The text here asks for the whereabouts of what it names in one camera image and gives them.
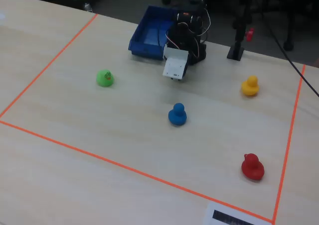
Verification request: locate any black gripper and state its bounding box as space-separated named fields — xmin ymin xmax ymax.
xmin=165 ymin=25 xmax=199 ymax=82

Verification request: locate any red rubber duck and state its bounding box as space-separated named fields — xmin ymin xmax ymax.
xmin=241 ymin=153 xmax=265 ymax=182

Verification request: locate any blue rubber duck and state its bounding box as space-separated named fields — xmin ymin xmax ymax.
xmin=168 ymin=103 xmax=187 ymax=125

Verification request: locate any green rubber duck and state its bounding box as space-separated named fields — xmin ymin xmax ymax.
xmin=96 ymin=69 xmax=115 ymax=88

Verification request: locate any yellow rubber duck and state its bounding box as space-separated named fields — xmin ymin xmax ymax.
xmin=241 ymin=75 xmax=260 ymax=97

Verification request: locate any blue plastic bin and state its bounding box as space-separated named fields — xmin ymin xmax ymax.
xmin=128 ymin=5 xmax=178 ymax=60

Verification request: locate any black clamp base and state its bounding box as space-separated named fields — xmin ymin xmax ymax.
xmin=226 ymin=0 xmax=257 ymax=61

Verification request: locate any red clamp knob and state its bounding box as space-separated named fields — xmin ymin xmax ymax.
xmin=245 ymin=27 xmax=255 ymax=42

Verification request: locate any orange tape strip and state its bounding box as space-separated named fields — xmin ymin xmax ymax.
xmin=0 ymin=119 xmax=275 ymax=224
xmin=0 ymin=13 xmax=99 ymax=118
xmin=272 ymin=64 xmax=306 ymax=225

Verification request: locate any black office chair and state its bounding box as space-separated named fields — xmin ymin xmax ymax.
xmin=256 ymin=0 xmax=319 ymax=52

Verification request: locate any white paper with black bar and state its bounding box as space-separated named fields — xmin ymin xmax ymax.
xmin=203 ymin=201 xmax=273 ymax=225

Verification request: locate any red white servo wire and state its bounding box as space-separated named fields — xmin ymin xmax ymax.
xmin=164 ymin=22 xmax=181 ymax=49

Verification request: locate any long black cable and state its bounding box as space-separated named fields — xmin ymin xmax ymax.
xmin=261 ymin=10 xmax=319 ymax=98

